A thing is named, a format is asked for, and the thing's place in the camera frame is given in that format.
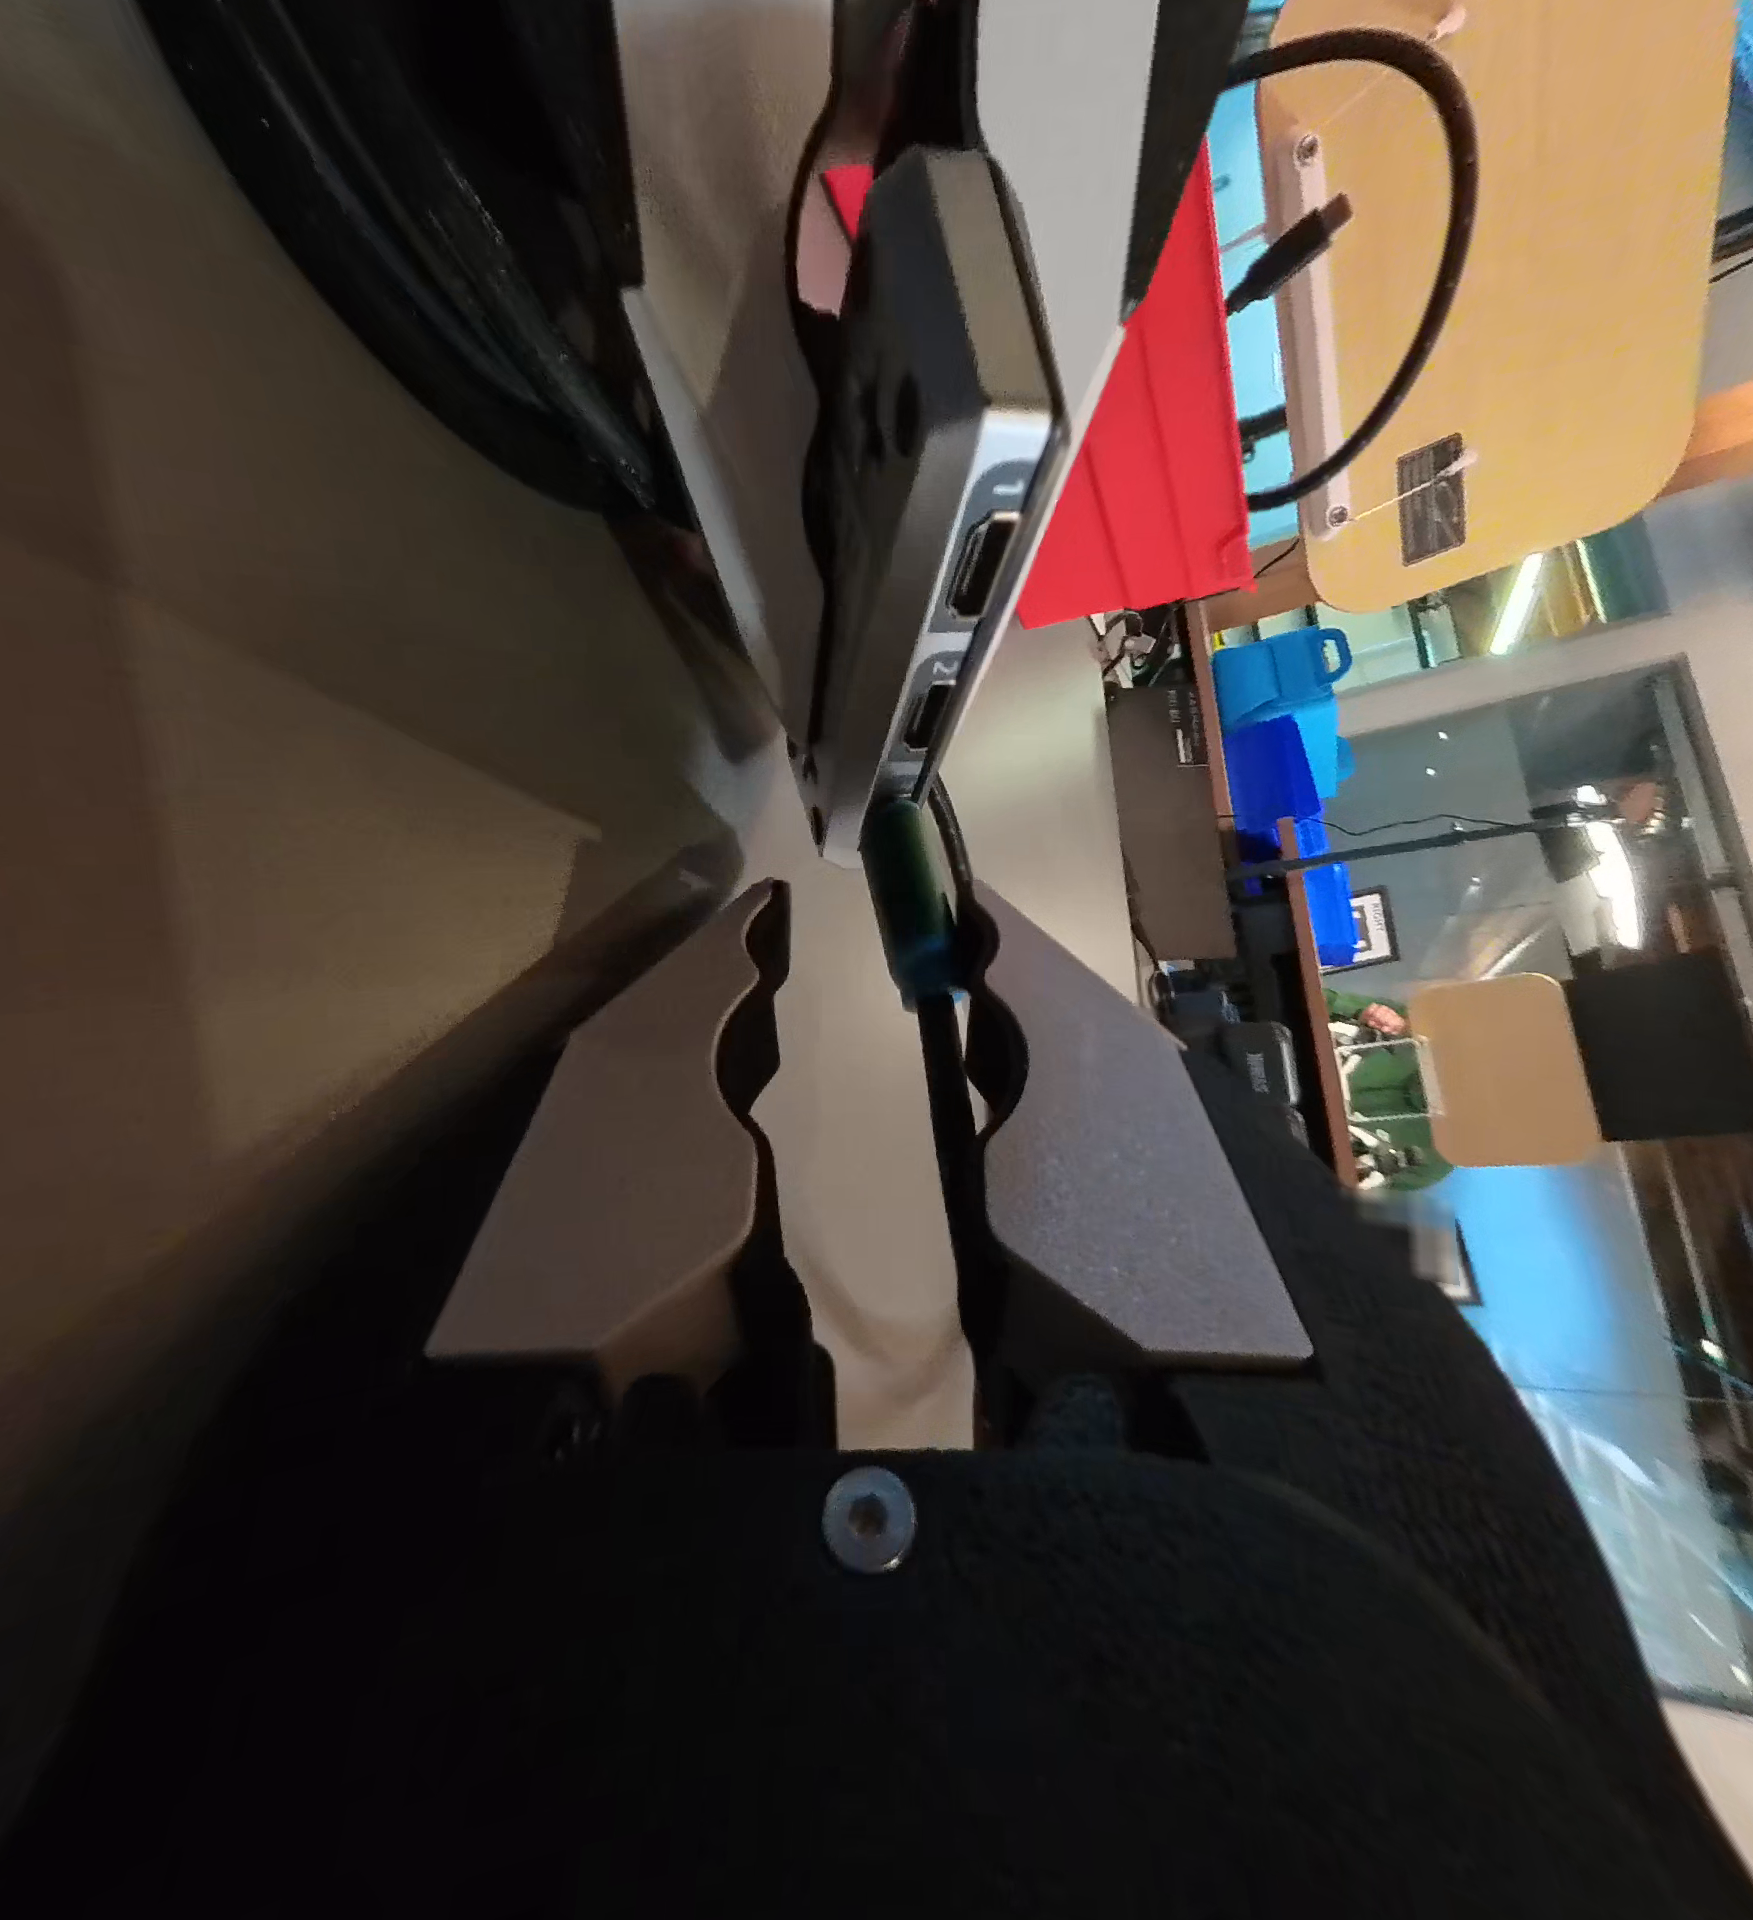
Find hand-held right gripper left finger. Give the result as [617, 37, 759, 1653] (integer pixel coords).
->
[424, 880, 825, 1397]

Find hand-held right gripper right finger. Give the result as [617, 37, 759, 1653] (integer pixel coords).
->
[960, 882, 1320, 1393]

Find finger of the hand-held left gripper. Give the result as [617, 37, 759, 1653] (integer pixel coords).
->
[624, 0, 877, 745]
[975, 0, 1165, 419]

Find grey port hub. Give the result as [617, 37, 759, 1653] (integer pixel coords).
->
[800, 146, 1073, 872]

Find black usb cable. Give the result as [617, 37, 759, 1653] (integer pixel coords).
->
[1218, 27, 1481, 515]

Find red plastic bin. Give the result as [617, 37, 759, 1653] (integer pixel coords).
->
[1014, 142, 1257, 629]

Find black hdmi cable green plug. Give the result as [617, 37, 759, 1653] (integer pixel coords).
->
[858, 772, 1012, 1360]

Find black equipment case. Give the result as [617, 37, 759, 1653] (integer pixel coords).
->
[1108, 681, 1241, 962]

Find stack of blue bins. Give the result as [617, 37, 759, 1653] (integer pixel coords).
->
[1211, 627, 1367, 964]

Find beige board with white rim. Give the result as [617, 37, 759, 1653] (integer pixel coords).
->
[1254, 0, 1737, 612]

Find black monitor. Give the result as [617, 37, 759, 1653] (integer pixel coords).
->
[1573, 952, 1753, 1145]

